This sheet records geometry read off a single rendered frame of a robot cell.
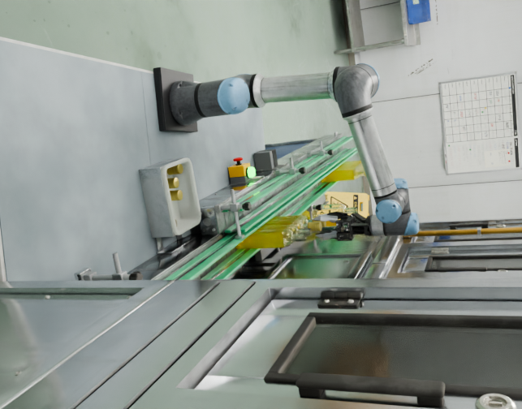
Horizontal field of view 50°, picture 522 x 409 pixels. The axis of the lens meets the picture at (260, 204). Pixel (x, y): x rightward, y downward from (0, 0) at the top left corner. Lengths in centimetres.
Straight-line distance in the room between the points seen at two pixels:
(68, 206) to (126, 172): 27
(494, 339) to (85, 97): 123
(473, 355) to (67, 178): 112
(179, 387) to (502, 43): 716
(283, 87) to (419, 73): 582
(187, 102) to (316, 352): 131
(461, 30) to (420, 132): 133
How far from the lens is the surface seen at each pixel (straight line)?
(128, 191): 172
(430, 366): 67
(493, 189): 781
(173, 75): 196
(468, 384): 64
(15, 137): 142
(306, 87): 189
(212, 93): 186
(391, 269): 199
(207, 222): 191
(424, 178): 783
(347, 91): 172
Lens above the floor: 177
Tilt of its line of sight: 23 degrees down
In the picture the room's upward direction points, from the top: 86 degrees clockwise
